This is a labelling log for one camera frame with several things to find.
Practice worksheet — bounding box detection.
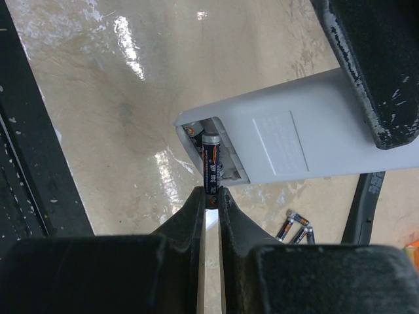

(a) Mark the white remote control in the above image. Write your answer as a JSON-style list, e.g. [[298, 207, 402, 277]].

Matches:
[[174, 68, 418, 186]]

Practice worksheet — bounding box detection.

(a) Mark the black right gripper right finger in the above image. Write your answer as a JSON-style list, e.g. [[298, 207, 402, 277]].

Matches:
[[219, 188, 418, 313]]

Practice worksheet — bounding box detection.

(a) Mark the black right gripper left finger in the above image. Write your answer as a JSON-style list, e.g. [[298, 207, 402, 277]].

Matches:
[[1, 187, 206, 313]]

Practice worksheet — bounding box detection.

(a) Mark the black remote control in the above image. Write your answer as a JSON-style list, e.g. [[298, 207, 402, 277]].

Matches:
[[341, 171, 386, 245]]

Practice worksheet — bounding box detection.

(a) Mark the black AAA battery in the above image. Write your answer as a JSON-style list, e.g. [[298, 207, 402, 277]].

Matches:
[[276, 217, 295, 242], [202, 133, 221, 209], [289, 226, 316, 245], [286, 209, 310, 226]]

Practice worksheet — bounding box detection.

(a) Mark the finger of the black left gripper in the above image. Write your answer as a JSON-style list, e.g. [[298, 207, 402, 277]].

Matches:
[[312, 1, 418, 150]]

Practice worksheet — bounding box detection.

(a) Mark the yellow orange sponge pack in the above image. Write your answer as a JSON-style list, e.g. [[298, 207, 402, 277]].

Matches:
[[403, 240, 419, 261]]

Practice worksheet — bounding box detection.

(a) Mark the black AAA battery inserted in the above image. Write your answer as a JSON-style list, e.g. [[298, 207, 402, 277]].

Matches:
[[183, 121, 205, 156]]

